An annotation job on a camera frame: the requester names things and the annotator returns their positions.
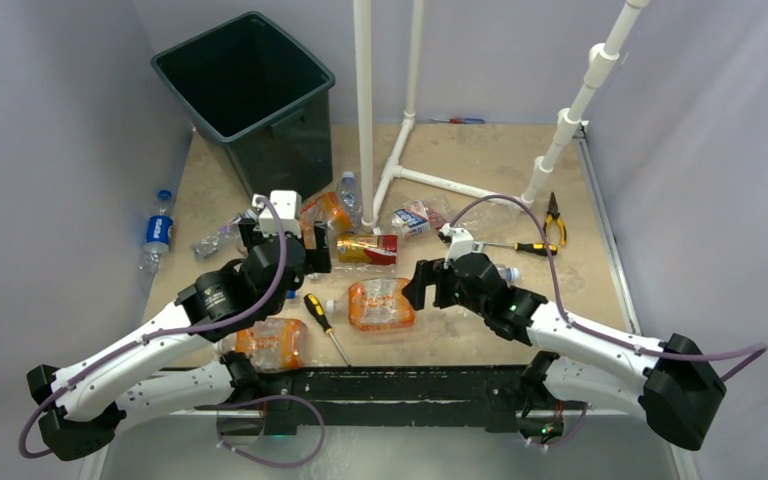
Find clear Pocari Sweat bottle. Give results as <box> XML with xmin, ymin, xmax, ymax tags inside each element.
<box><xmin>455</xmin><ymin>199</ymin><xmax>522</xmax><ymax>241</ymax></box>

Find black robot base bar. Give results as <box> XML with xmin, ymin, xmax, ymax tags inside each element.
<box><xmin>195</xmin><ymin>364</ymin><xmax>587</xmax><ymax>437</ymax></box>

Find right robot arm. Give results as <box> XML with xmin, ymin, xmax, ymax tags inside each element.
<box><xmin>402</xmin><ymin>253</ymin><xmax>727</xmax><ymax>451</ymax></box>

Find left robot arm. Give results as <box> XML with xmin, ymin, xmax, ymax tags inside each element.
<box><xmin>18</xmin><ymin>220</ymin><xmax>332</xmax><ymax>461</ymax></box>

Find orange label bottle near bin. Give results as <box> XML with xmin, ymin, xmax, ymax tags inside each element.
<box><xmin>299</xmin><ymin>191</ymin><xmax>353</xmax><ymax>239</ymax></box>

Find dark green plastic bin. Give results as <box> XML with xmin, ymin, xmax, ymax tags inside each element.
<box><xmin>151</xmin><ymin>11</ymin><xmax>335</xmax><ymax>199</ymax></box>

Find red gold label bottle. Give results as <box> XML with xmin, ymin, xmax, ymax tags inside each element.
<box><xmin>337</xmin><ymin>234</ymin><xmax>398</xmax><ymax>266</ymax></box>

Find yellow black screwdriver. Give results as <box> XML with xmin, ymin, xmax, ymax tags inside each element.
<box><xmin>303</xmin><ymin>294</ymin><xmax>351</xmax><ymax>366</ymax></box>

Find clear small water bottle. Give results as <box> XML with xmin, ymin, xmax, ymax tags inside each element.
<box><xmin>336</xmin><ymin>171</ymin><xmax>363</xmax><ymax>230</ymax></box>

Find orange label bottle centre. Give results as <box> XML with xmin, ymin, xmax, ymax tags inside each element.
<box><xmin>324</xmin><ymin>277</ymin><xmax>416</xmax><ymax>332</ymax></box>

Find blue white label bottle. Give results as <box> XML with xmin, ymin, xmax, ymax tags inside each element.
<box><xmin>390</xmin><ymin>196</ymin><xmax>453</xmax><ymax>240</ymax></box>

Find crushed clear bottle left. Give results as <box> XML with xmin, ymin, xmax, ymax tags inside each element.
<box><xmin>191</xmin><ymin>213</ymin><xmax>249</xmax><ymax>260</ymax></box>

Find orange label bottle front left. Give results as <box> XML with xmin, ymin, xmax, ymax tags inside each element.
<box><xmin>215</xmin><ymin>318</ymin><xmax>309</xmax><ymax>373</ymax></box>

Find yellow black pliers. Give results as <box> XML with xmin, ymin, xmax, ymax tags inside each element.
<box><xmin>543</xmin><ymin>191</ymin><xmax>568</xmax><ymax>247</ymax></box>

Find small red blue screwdriver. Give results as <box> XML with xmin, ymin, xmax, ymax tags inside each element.
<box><xmin>429</xmin><ymin>117</ymin><xmax>486</xmax><ymax>125</ymax></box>

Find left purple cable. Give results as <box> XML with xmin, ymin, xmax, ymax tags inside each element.
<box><xmin>18</xmin><ymin>195</ymin><xmax>291</xmax><ymax>460</ymax></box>

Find white PVC pipe frame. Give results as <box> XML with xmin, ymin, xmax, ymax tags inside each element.
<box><xmin>352</xmin><ymin>0</ymin><xmax>652</xmax><ymax>231</ymax></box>

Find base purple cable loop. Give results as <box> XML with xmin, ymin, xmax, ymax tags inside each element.
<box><xmin>215</xmin><ymin>394</ymin><xmax>327</xmax><ymax>470</ymax></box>

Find Pepsi bottle by wall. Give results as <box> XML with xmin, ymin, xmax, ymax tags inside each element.
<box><xmin>140</xmin><ymin>189</ymin><xmax>174</xmax><ymax>274</ymax></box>

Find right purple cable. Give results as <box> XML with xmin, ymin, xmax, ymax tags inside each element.
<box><xmin>448</xmin><ymin>194</ymin><xmax>768</xmax><ymax>384</ymax></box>

